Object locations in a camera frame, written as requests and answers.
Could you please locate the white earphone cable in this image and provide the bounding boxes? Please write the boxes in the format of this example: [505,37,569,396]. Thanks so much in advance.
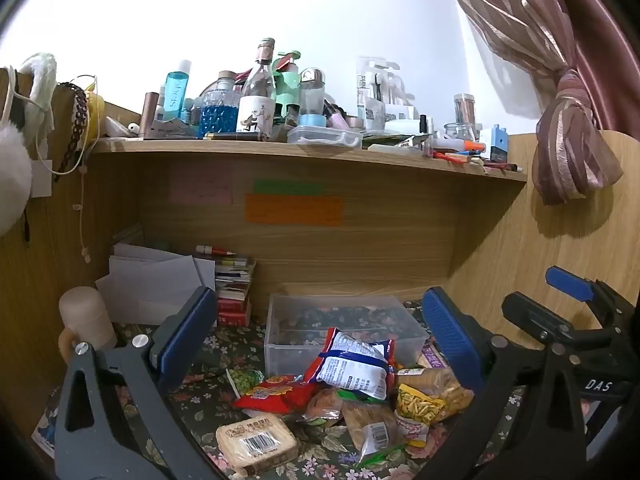
[72,75,100,263]

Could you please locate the stack of books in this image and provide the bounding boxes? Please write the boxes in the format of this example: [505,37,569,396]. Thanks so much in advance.
[214,255,258,328]

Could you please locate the clear bottle pink cap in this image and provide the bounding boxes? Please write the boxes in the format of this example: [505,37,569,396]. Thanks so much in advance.
[236,37,278,141]

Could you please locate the dark pen gold trim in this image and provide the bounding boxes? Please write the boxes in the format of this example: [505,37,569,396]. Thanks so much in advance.
[204,132,267,142]

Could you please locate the small clear plastic box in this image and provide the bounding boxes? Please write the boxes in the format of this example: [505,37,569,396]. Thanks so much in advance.
[287,125,364,150]

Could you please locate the white plush pompom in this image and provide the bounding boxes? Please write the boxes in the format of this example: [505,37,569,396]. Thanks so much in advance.
[0,119,34,237]

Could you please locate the yellow snack packet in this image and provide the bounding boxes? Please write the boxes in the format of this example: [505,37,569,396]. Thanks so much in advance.
[395,367,475,428]

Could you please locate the green sticky note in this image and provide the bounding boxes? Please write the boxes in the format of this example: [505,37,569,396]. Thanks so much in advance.
[252,179,324,195]

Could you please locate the blue white box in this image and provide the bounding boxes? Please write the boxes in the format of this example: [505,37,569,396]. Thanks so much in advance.
[490,124,510,162]

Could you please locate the green pea packet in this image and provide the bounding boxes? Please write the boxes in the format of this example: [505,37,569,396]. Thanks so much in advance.
[226,367,266,401]

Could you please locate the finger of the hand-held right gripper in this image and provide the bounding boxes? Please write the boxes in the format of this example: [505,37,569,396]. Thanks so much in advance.
[545,266,640,331]
[501,291,577,347]

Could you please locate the clear plastic bin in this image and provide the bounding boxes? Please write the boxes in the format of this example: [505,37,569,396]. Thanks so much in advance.
[264,294,431,377]

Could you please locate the clear jar silver cap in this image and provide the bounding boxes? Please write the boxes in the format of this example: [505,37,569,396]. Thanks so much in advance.
[299,67,327,117]

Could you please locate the rose gold tube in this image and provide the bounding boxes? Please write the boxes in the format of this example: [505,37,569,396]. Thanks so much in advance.
[140,91,160,139]

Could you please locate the mint green container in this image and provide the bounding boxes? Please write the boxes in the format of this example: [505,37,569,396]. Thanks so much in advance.
[272,51,302,117]

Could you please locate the blue white snack packet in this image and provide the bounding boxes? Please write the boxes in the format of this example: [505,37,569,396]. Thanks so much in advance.
[302,327,397,402]

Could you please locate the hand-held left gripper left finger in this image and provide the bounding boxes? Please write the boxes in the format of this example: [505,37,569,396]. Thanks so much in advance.
[54,286,236,480]

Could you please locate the glitter tube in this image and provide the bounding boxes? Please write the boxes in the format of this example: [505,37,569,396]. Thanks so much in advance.
[453,93,476,126]

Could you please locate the clear brown bread packet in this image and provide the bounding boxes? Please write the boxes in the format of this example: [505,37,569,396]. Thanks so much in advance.
[342,400,407,467]

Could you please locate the beige mug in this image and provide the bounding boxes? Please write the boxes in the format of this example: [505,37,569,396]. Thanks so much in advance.
[58,286,119,363]

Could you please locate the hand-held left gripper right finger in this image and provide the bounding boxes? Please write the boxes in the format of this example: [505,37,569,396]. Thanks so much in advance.
[420,286,587,480]

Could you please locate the small glass jar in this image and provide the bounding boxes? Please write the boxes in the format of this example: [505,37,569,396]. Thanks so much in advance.
[444,122,476,144]

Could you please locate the yellow plastic item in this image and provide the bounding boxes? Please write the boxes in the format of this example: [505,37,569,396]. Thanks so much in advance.
[85,92,106,122]

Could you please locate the white card tag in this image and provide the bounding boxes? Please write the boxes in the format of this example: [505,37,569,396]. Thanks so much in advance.
[30,159,54,196]

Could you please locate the white paper envelopes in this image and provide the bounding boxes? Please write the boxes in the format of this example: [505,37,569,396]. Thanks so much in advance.
[95,242,217,326]

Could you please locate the orange sticky note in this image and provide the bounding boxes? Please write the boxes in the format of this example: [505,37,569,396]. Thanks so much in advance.
[245,192,345,226]

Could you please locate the pink sticky note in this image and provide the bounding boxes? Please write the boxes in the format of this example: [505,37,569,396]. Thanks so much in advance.
[169,165,234,205]

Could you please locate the red snack packet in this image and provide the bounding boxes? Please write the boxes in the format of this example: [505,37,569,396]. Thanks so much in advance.
[232,375,321,416]

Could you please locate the blue liquid toner bottle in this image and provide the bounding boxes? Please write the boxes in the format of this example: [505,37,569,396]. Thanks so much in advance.
[163,60,193,124]

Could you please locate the purple white packet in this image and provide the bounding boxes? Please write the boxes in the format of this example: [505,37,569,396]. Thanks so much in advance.
[417,342,448,371]

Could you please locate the black braided headband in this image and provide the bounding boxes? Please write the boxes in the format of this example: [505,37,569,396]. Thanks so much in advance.
[54,82,89,177]

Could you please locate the white blister pack brushes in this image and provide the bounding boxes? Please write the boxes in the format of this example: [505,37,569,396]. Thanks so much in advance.
[356,56,402,131]

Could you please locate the white fluffy headband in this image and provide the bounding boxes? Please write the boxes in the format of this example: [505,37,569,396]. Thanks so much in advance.
[19,52,59,132]

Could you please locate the square cake packet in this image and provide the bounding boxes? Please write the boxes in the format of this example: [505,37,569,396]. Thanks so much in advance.
[216,414,299,477]

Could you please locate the colourful magazine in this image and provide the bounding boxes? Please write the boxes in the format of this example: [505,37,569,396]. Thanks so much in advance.
[31,389,64,461]

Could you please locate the glue stick orange cap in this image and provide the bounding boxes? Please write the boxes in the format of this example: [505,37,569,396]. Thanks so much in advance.
[440,140,487,154]

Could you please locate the blue faceted glass bottle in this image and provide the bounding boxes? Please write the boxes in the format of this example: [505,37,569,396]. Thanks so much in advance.
[199,89,242,139]

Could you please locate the floral tablecloth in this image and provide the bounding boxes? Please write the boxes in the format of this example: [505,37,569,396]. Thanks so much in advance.
[32,300,526,480]

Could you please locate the pink striped curtain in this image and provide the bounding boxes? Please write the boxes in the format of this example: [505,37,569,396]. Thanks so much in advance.
[437,0,640,207]

